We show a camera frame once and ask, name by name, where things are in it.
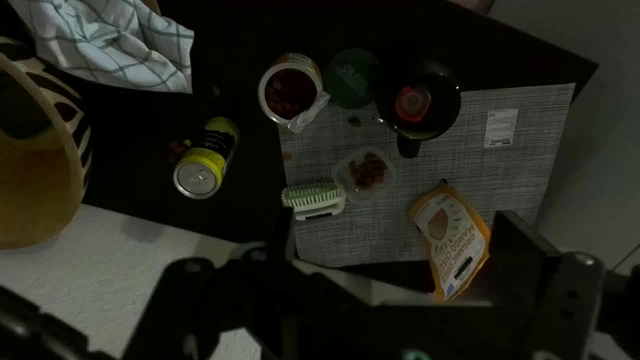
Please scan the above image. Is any black mug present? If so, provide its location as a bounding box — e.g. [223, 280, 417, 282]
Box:
[376, 61, 463, 161]

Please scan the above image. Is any green round lid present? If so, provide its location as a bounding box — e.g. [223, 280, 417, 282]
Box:
[324, 46, 380, 110]

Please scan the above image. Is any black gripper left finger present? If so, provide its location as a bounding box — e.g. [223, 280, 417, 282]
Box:
[122, 207, 316, 360]

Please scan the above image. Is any brown striped bowl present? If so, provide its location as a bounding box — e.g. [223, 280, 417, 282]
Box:
[0, 36, 93, 250]

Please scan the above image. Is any yellow and black can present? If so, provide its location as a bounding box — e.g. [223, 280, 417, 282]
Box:
[172, 116, 242, 203]

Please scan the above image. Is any black table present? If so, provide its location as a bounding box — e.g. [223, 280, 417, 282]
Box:
[58, 0, 600, 296]

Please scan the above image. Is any grey woven placemat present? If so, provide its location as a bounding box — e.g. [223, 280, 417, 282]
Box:
[276, 83, 578, 270]

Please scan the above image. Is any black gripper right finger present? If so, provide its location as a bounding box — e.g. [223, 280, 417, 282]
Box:
[487, 208, 608, 360]

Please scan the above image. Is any white label on placemat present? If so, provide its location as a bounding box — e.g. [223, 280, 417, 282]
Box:
[482, 107, 520, 150]

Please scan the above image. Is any white checkered cloth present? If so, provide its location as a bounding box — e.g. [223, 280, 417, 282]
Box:
[5, 0, 195, 95]

